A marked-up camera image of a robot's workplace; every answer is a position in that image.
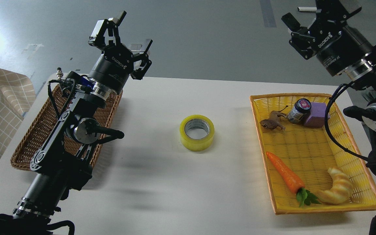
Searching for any toy croissant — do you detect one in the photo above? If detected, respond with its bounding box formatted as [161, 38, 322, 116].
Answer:
[315, 167, 353, 204]

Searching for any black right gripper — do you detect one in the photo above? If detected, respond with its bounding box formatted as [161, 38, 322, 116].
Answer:
[281, 0, 373, 76]

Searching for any brown wicker basket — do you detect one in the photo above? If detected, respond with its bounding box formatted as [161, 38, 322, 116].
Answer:
[10, 85, 123, 171]

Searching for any purple foam block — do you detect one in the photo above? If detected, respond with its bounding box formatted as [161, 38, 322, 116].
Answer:
[303, 102, 327, 128]

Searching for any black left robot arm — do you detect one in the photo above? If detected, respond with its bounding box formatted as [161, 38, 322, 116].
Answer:
[0, 11, 153, 235]

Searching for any small glass jar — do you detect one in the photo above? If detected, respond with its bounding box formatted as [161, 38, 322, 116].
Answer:
[287, 98, 312, 124]

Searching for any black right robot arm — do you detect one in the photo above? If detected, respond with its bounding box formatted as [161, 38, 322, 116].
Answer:
[282, 0, 376, 176]

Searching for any brown toy animal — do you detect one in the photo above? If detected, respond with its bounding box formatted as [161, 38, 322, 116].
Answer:
[259, 105, 288, 131]

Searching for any white stand base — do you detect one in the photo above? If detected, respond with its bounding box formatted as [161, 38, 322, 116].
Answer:
[297, 6, 317, 12]

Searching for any yellow tape roll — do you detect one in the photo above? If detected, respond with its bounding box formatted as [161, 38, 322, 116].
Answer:
[179, 115, 215, 151]

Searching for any orange toy carrot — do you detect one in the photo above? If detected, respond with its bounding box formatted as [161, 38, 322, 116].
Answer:
[266, 151, 321, 207]

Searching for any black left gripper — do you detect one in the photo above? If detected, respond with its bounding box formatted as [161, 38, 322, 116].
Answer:
[88, 11, 153, 94]

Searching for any yellow plastic basket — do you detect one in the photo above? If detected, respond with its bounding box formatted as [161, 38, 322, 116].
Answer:
[250, 93, 376, 215]

